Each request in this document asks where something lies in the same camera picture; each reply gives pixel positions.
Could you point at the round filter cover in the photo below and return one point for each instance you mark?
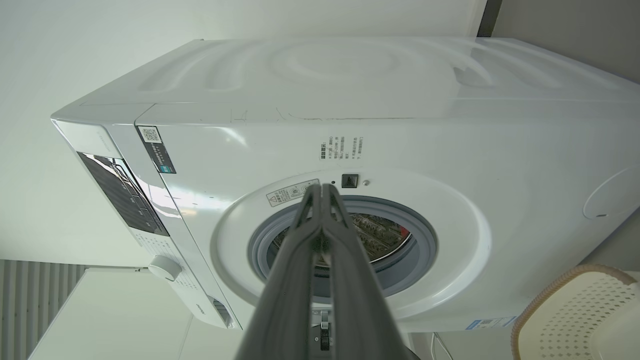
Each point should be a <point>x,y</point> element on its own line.
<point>617,195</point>

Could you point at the white cabinet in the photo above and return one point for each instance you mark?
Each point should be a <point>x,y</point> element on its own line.
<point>120,320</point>

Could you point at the grey ribbed panel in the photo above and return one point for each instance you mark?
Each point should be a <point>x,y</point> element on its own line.
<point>30,295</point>

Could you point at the black glossy control panel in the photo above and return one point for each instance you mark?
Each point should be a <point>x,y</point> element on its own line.
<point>122,195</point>

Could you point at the black QR label sticker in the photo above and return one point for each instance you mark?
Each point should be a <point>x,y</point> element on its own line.
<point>157,150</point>

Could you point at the black baseboard strip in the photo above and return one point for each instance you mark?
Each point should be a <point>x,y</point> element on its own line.
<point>489,17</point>

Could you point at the black door latch socket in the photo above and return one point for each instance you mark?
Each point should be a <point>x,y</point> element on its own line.
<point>350,181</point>

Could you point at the white control knob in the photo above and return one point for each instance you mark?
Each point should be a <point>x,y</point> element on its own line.
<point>164,267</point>

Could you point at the grey rubber door gasket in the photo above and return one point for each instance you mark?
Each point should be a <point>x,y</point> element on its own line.
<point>415,265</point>

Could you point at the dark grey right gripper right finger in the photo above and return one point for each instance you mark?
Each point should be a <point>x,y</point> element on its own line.
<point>352,285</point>

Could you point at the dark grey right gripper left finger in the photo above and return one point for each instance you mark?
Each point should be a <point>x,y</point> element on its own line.
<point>287,280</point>

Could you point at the grey warning sticker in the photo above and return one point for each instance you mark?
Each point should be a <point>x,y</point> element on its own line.
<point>287,194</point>

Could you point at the white front-load washing machine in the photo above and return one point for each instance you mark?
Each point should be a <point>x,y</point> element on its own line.
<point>450,150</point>

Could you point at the silver metal door hinge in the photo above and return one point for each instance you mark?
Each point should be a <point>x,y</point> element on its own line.
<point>324,330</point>

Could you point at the stainless steel washing machine drum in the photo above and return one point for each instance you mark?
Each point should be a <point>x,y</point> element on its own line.
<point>382,237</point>

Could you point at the cream perforated laundry basket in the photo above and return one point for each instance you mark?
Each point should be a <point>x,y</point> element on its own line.
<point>585,320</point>

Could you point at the printed instruction text label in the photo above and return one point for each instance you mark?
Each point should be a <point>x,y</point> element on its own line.
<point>341,148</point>

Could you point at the blue energy label sticker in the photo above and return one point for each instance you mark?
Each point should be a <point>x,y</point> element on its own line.
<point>489,323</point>

